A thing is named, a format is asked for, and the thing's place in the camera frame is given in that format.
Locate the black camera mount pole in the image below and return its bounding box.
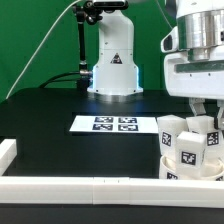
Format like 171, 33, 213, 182
72, 5, 92, 91

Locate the black cable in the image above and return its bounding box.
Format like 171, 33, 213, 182
38, 72, 84, 90

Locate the white cable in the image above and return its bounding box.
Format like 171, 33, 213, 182
5, 0, 84, 101

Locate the white U-shaped fence frame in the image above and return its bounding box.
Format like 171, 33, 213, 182
0, 139, 224, 208

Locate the black camera on pole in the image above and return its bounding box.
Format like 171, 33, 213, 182
84, 0, 128, 10

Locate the white round stool seat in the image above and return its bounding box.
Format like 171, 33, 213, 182
159, 156, 224, 181

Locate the white paper with tags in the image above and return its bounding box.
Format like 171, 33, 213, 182
70, 115, 158, 134

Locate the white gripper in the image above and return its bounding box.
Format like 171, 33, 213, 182
161, 27, 224, 130

